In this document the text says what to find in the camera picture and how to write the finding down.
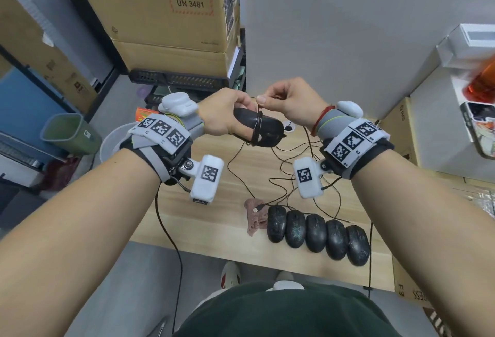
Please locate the person's left hand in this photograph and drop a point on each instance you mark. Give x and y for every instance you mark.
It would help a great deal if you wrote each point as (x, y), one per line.
(220, 114)

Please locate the dark grey padded seat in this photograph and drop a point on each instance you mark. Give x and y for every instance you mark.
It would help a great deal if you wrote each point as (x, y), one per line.
(15, 203)

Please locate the person's left shoe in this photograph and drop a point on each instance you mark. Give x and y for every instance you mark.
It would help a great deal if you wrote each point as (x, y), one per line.
(231, 275)

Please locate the blue panel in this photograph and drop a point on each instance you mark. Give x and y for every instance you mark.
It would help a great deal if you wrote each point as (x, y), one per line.
(23, 108)

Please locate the cardboard box with small prints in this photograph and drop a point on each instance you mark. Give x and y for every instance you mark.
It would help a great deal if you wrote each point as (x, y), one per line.
(38, 58)

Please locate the person's right hand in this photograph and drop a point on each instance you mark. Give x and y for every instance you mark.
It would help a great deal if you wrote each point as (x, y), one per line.
(297, 101)

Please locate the orange bottle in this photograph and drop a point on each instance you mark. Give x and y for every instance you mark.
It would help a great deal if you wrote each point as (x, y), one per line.
(483, 85)

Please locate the person's left forearm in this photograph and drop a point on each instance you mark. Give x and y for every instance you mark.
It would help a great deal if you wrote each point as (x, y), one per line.
(77, 247)

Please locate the grey left wrist sleeve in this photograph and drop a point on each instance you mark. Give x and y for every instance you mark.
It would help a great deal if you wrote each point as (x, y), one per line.
(195, 124)

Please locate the lettered brown cardboard box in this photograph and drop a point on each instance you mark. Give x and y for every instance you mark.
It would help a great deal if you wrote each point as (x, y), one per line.
(406, 282)

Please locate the left wrist camera rig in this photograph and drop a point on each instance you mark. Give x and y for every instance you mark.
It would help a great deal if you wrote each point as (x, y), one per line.
(209, 178)

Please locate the green trash bin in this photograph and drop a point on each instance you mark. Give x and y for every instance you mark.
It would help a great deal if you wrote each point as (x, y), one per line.
(65, 131)

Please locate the striped woven bag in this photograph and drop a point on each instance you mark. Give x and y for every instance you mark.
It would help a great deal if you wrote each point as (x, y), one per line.
(437, 323)

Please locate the white right wrist puck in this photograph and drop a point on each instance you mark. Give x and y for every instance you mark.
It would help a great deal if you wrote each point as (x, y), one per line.
(350, 108)

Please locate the clear plastic basin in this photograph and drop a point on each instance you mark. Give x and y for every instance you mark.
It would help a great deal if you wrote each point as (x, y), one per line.
(112, 141)

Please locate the grey slatted panel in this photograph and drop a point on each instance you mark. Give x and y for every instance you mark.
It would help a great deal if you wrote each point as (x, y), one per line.
(19, 153)

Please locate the white left wrist puck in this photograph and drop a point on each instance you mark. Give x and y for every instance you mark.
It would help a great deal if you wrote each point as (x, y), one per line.
(178, 104)

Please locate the black stacked tray rack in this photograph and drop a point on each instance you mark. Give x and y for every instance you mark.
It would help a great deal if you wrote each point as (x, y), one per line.
(174, 77)

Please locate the plain cardboard box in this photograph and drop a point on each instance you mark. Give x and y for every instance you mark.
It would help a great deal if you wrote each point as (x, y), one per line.
(166, 58)

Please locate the person's beige trousers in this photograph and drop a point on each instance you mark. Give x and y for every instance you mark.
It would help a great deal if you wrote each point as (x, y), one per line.
(209, 298)

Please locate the large stamped cardboard box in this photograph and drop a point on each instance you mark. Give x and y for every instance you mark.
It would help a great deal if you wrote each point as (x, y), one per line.
(135, 12)

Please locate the orange box with green print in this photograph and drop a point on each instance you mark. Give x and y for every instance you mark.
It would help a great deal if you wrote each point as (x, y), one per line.
(145, 113)

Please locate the dark red bag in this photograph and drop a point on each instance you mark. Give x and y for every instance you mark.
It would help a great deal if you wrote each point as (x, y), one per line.
(60, 172)

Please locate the grey right wrist sleeve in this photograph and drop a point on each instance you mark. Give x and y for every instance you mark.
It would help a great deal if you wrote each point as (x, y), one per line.
(332, 122)

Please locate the white chest device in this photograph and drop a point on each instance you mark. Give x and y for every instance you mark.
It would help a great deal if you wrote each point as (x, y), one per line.
(285, 285)

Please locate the grey wrist sleeve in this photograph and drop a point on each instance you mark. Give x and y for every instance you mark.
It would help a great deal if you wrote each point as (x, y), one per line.
(195, 124)
(332, 122)

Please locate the phone with colourful case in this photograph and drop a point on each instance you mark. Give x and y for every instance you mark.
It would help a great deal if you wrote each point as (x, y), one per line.
(481, 128)

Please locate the white wrist puck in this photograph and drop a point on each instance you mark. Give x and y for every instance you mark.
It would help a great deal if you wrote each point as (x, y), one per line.
(178, 104)
(350, 108)

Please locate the small stamped cardboard box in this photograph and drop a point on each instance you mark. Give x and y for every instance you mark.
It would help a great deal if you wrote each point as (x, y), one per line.
(402, 128)

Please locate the person's dark shirt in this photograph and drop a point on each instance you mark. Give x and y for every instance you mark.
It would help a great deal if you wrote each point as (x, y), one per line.
(270, 313)

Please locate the person's right forearm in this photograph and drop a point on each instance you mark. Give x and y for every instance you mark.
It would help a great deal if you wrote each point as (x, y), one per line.
(425, 240)

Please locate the small white boxes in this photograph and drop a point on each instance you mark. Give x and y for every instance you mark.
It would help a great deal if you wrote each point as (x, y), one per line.
(464, 46)

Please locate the pink fluffy wiping cloth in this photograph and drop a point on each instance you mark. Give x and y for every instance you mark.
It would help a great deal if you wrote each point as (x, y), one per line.
(255, 218)

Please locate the large white box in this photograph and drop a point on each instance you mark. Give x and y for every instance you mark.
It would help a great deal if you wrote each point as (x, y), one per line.
(441, 131)

